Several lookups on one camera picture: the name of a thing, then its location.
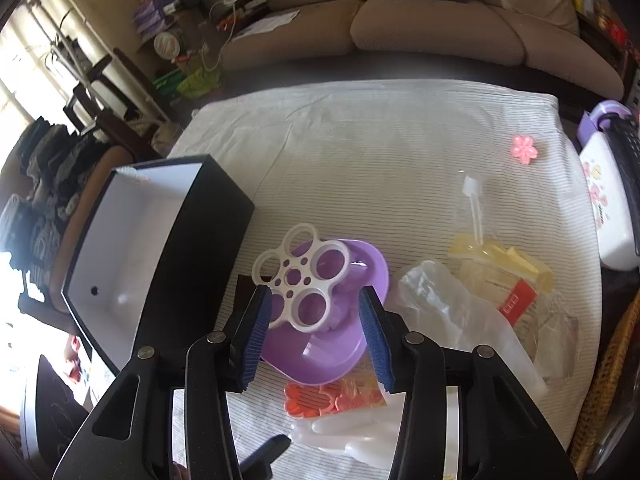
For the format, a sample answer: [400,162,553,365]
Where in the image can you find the purple boxes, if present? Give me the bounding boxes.
[132,0,176,36]

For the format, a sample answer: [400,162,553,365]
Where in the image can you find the white paper sheet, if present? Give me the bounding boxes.
[235,10,301,38]

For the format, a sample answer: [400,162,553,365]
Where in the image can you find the pink flower clip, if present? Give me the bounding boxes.
[512,135,539,165]

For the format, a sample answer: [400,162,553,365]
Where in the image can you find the round tin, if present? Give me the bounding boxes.
[154,31,182,58]

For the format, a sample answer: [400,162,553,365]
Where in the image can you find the beige sofa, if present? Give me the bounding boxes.
[220,0,626,101]

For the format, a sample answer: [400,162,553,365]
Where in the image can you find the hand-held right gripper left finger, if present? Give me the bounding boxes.
[52,285,273,480]

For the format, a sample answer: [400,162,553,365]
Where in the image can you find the dark wooden chair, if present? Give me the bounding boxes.
[62,47,171,161]

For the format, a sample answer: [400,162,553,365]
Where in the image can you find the orange flower clip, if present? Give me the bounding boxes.
[284,382,351,418]

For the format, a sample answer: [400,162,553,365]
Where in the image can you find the clear plastic bag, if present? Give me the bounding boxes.
[397,260,548,401]

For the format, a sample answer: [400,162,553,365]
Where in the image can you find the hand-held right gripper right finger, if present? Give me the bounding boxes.
[357,285,581,480]

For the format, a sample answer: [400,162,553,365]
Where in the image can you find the orange patterned packet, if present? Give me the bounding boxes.
[340,374,389,409]

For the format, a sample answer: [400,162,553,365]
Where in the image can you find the black ribbed object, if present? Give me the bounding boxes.
[607,115,640,256]

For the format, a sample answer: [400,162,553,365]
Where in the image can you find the black box with white inside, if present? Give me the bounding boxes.
[61,154,256,376]

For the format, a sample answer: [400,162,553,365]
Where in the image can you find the purple and white dispenser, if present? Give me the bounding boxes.
[576,100,633,146]

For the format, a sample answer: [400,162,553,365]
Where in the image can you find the dark brown cloth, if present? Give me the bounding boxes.
[235,274,259,311]

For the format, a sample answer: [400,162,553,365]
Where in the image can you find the white ring-holed tray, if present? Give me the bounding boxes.
[251,223,351,333]

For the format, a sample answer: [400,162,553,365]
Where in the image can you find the clear plastic glove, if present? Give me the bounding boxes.
[290,400,407,466]

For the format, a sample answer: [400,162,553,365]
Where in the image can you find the white case with flower print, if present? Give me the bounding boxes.
[580,132,640,271]

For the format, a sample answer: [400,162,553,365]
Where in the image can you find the yellow packet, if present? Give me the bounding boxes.
[447,232,581,381]

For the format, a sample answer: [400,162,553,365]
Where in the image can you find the wicker basket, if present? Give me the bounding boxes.
[570,290,640,480]

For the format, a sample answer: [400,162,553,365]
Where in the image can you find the white striped tablecloth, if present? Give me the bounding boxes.
[167,80,603,480]

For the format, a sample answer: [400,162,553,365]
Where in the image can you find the purple heart-shaped bowl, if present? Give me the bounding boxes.
[257,238,390,386]

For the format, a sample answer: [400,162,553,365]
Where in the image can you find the dark shelf with items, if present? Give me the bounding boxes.
[570,0,637,86]

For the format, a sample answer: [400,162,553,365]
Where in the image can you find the pile of dark clothes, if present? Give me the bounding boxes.
[0,117,116,306]

